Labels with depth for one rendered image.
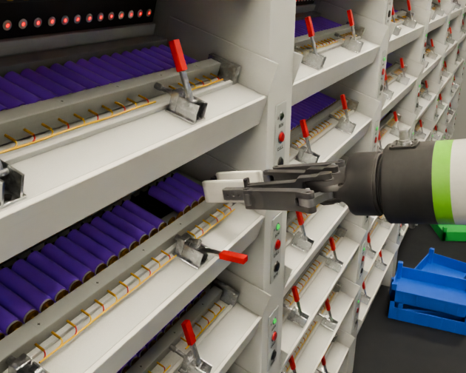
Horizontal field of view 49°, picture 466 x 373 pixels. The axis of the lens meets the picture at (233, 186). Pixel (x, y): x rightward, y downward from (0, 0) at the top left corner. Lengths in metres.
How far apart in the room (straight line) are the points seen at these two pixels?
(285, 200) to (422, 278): 1.80
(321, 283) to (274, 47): 0.75
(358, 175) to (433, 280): 1.80
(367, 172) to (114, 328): 0.32
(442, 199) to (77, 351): 0.40
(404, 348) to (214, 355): 1.37
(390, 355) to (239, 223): 1.37
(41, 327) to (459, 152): 0.45
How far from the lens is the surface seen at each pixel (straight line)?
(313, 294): 1.32
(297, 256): 1.09
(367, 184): 0.59
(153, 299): 0.62
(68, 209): 0.46
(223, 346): 0.85
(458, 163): 0.57
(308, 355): 1.43
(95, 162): 0.48
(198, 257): 0.67
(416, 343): 2.16
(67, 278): 0.60
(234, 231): 0.76
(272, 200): 0.61
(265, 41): 0.75
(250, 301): 0.91
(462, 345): 2.21
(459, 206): 0.57
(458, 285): 2.37
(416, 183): 0.57
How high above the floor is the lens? 1.28
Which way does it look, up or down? 22 degrees down
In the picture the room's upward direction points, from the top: straight up
